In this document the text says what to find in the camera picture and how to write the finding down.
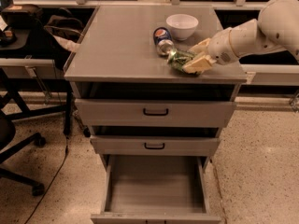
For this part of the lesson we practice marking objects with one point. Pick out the black drawer handle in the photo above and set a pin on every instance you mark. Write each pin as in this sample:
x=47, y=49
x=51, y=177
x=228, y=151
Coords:
x=155, y=113
x=154, y=146

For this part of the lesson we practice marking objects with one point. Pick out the white bowl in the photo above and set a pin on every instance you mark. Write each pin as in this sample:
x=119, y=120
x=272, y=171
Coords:
x=181, y=26

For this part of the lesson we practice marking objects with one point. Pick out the top grey drawer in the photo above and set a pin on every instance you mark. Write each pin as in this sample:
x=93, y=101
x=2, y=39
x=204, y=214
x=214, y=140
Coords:
x=130, y=113

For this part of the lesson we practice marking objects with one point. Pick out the black top drawer handle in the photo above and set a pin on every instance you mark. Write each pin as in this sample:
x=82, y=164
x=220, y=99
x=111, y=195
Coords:
x=155, y=113

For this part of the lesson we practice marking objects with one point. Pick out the grey drawer cabinet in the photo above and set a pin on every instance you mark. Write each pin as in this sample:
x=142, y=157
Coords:
x=117, y=60

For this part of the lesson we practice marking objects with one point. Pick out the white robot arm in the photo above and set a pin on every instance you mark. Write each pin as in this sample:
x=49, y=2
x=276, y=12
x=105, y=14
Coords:
x=275, y=30

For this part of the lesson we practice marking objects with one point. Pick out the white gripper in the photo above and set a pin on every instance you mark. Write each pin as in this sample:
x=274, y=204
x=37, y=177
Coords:
x=220, y=49

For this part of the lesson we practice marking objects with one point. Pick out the blue Pepsi can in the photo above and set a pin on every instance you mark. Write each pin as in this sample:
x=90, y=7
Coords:
x=163, y=41

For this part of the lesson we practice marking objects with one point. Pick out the dark bag on desk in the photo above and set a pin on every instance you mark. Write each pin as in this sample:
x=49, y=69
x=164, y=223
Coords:
x=66, y=31

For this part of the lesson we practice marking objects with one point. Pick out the black office chair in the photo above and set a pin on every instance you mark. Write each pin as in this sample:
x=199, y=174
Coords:
x=7, y=133

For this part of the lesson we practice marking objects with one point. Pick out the middle grey drawer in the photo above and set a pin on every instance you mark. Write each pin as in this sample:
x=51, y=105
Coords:
x=174, y=146

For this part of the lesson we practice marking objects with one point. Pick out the bottom grey drawer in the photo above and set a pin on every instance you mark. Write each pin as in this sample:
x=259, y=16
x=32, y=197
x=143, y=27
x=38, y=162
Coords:
x=154, y=190

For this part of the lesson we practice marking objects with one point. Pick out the green soda can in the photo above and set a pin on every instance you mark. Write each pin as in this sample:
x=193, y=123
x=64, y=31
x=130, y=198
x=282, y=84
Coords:
x=178, y=58

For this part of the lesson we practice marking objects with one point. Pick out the black middle drawer handle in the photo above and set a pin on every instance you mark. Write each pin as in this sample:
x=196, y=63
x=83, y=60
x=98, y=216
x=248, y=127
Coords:
x=154, y=146

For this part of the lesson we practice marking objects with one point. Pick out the grey side desk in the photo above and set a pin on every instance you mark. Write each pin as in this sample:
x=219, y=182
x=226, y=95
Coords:
x=35, y=75

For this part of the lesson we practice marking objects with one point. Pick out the grey drawer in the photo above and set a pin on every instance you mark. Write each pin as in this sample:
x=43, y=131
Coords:
x=130, y=113
x=154, y=190
x=174, y=146

